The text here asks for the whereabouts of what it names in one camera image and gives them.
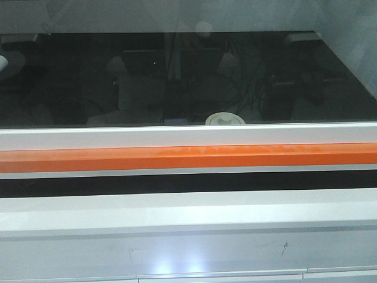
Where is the white cabinet below hood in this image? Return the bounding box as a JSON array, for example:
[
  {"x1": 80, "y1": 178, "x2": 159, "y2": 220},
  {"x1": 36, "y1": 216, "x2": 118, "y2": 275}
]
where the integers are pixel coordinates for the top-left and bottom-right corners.
[{"x1": 1, "y1": 188, "x2": 376, "y2": 282}]

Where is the glass fume hood sash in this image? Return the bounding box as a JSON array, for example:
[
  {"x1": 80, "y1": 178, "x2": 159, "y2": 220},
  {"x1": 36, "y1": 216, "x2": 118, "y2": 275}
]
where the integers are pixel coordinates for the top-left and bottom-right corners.
[{"x1": 1, "y1": 1, "x2": 376, "y2": 151}]

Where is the orange sash handle bar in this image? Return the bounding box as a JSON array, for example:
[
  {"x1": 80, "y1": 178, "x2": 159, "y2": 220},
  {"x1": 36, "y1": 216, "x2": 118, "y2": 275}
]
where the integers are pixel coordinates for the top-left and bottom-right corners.
[{"x1": 1, "y1": 143, "x2": 376, "y2": 173}]

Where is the glass jar with white lid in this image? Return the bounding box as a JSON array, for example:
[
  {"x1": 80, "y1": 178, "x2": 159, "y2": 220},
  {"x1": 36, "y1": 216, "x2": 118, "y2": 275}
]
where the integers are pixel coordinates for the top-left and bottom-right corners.
[{"x1": 205, "y1": 112, "x2": 245, "y2": 126}]

